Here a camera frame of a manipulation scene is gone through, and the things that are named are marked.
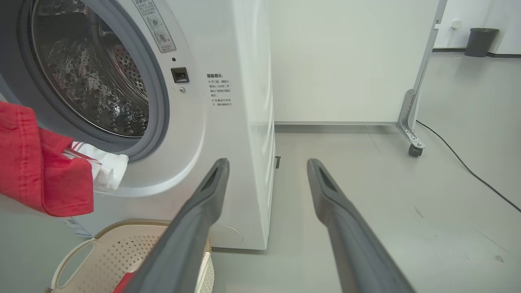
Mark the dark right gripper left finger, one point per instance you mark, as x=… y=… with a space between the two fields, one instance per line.
x=183 y=244

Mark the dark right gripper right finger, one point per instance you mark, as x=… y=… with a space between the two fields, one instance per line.
x=354 y=244

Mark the cream perforated laundry basket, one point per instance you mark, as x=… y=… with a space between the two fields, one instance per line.
x=101 y=256

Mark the white front-load washing machine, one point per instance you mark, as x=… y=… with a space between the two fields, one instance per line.
x=228 y=134

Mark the blue energy label sticker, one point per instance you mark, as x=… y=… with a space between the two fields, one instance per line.
x=77 y=228

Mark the black caster wheel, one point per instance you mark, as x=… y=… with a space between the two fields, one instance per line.
x=415 y=150

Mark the printed warning text label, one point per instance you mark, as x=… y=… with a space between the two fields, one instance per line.
x=220 y=89

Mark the white partition panel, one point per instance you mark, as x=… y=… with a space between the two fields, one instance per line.
x=346 y=61

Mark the grey instruction sticker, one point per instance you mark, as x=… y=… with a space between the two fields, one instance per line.
x=156 y=26

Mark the dark grey trash bin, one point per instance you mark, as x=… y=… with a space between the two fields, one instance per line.
x=481 y=42

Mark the silver partition leg bracket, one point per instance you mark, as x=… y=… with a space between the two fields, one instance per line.
x=409 y=118

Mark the white wall socket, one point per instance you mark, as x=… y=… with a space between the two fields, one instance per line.
x=456 y=24

